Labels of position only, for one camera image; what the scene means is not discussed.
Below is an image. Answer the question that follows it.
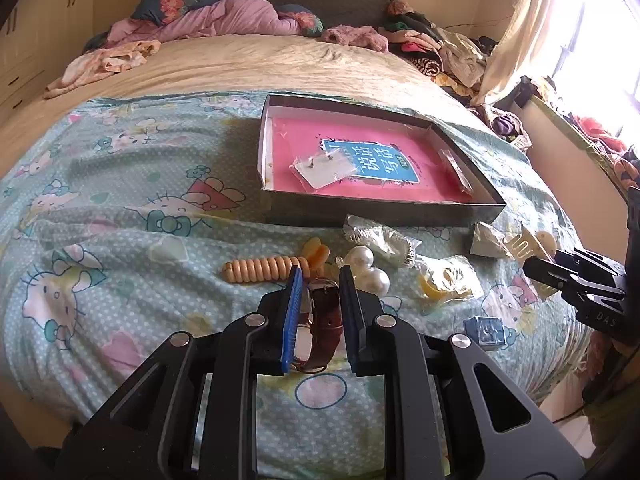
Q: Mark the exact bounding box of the pink book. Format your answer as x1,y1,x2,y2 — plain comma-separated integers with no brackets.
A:
270,116,473,204

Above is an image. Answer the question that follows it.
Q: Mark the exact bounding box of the cream hair claw clip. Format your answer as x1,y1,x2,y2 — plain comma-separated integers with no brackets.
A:
502,223,557,297

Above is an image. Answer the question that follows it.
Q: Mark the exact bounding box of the yellow bracelet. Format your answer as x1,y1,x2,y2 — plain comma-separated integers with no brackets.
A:
415,255,485,311

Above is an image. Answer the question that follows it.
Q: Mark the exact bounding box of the window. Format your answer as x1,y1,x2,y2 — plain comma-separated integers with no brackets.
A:
550,0,640,141

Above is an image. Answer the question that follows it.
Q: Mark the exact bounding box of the grey packet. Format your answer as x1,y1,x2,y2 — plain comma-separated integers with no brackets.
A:
471,221,513,259

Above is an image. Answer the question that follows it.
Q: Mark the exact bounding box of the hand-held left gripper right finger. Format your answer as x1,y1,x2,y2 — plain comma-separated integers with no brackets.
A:
339,266,586,480

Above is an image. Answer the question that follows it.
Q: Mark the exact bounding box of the earring card in plastic bag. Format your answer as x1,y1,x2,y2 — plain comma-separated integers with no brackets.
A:
290,149,363,191

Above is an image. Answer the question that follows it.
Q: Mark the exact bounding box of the brown leather strap watch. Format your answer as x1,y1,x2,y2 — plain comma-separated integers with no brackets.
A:
295,280,346,373

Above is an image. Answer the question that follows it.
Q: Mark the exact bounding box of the black object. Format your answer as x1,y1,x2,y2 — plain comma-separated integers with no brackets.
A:
515,76,536,108

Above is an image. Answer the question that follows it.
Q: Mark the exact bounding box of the cream wardrobe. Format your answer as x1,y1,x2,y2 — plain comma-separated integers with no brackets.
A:
0,0,96,126

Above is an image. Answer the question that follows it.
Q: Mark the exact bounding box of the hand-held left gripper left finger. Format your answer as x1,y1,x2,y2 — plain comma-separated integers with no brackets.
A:
57,266,306,480

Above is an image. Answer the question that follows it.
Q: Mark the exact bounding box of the cream curtain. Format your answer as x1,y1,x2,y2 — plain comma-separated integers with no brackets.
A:
470,0,593,108

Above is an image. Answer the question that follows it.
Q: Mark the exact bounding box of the cartoon printed blue blanket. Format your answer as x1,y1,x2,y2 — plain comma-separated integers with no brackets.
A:
0,91,591,480

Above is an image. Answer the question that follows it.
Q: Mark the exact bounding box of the peach clothing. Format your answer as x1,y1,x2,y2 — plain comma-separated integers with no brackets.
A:
44,39,162,100

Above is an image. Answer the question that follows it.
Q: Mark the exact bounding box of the white pearl hair accessory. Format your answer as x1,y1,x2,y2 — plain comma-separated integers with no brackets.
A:
336,245,391,305

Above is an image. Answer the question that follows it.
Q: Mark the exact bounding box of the small clear plastic bag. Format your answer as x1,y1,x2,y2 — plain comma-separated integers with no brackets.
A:
439,147,473,193

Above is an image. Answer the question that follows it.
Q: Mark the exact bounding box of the grey cardboard box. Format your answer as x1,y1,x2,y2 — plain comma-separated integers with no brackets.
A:
257,94,507,226

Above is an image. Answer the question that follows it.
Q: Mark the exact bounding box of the purple garment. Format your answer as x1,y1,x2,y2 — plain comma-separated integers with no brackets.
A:
487,110,526,143

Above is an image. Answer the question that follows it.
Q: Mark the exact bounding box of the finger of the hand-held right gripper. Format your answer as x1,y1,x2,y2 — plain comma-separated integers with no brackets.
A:
552,247,627,281
522,257,626,311

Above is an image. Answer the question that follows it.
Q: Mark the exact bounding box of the orange hair clip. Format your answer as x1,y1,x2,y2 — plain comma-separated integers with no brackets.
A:
300,238,332,278

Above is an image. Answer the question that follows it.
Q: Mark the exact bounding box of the small floral pillow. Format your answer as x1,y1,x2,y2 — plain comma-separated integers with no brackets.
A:
275,4,325,37

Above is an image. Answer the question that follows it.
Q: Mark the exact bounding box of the hair comb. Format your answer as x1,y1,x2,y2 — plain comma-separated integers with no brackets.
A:
343,214,421,268

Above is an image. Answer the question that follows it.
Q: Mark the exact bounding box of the beige bedspread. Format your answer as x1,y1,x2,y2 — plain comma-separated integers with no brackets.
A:
0,35,481,181

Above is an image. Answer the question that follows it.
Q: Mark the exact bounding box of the pink fluffy garment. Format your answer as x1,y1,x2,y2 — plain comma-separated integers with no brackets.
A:
320,25,391,53

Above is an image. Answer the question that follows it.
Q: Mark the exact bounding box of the pile of clothes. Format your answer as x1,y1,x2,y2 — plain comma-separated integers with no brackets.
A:
380,0,501,106

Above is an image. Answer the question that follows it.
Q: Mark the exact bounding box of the pink quilt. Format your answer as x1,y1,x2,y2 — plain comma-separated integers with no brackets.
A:
107,0,301,43

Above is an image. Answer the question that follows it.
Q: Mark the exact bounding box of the beige spiral hair tie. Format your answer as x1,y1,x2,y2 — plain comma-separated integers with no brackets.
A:
221,255,301,283

